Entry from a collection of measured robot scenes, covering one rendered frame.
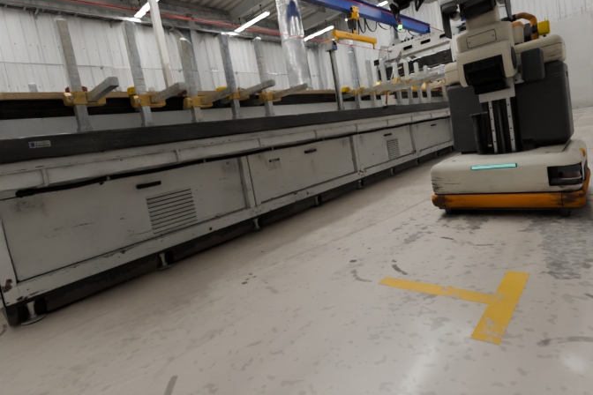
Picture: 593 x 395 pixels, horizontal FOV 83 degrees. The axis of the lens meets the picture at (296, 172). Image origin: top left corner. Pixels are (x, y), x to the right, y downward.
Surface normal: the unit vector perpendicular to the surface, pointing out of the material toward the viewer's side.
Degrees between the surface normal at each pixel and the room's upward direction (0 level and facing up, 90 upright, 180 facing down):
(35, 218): 90
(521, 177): 90
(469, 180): 90
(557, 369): 0
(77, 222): 89
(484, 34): 98
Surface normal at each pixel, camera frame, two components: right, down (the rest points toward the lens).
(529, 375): -0.18, -0.98
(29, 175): 0.72, -0.07
